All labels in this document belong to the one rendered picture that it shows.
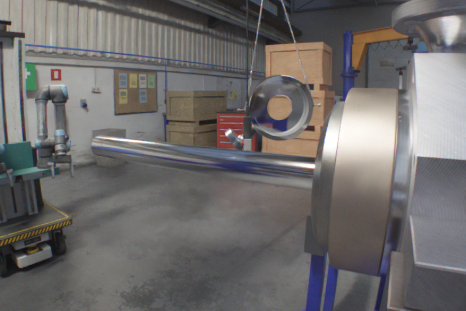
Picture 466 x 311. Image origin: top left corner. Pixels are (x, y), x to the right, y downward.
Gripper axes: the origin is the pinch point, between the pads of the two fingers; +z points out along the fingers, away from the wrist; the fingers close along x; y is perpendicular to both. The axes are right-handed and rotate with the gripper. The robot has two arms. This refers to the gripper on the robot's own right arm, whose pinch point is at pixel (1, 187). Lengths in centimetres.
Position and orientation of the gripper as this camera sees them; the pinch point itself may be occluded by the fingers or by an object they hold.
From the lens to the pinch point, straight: 208.1
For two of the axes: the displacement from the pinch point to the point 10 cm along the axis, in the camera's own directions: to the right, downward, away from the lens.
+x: -4.6, 2.5, -8.5
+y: -7.9, 3.3, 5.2
